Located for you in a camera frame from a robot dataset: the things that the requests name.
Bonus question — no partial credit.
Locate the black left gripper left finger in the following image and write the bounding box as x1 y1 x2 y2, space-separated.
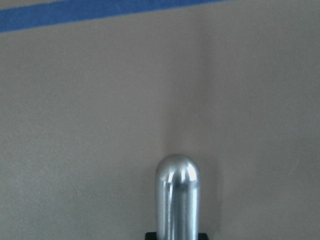
144 232 157 240

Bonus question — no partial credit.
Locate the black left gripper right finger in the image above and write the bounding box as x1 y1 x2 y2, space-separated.
198 232 209 240

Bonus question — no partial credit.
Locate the stainless steel muddler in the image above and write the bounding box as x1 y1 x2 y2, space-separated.
155 153 201 240

